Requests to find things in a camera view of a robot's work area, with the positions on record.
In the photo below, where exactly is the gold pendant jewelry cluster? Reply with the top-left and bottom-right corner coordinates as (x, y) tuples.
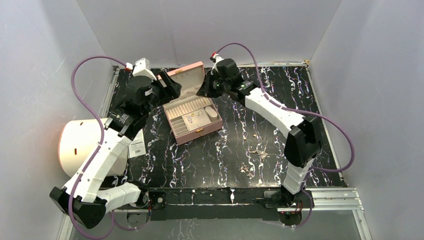
(240, 165), (255, 179)

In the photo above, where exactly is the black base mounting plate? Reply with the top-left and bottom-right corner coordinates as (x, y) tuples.
(116, 186), (315, 227)

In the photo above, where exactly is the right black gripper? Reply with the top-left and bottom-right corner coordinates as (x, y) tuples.
(196, 71), (230, 99)

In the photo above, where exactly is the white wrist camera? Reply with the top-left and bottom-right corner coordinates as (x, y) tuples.
(125, 58), (156, 81)
(210, 52), (224, 75)

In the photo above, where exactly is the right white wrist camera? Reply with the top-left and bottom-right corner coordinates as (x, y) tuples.
(210, 52), (224, 75)

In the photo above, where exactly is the tangled gold necklace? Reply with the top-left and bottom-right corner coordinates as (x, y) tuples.
(249, 148), (271, 161)

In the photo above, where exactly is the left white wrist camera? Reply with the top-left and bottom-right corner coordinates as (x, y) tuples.
(125, 58), (156, 81)

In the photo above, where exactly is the pink jewelry box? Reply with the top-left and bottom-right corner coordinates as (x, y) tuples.
(162, 61), (223, 145)

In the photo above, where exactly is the white cylindrical bucket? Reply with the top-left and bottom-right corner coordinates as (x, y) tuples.
(58, 117), (128, 180)

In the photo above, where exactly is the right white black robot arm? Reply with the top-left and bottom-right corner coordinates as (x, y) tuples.
(196, 54), (322, 207)

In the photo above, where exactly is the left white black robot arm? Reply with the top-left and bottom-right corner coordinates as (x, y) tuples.
(49, 71), (182, 229)

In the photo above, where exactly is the aluminium frame rail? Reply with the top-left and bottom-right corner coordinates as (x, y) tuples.
(56, 187), (373, 240)

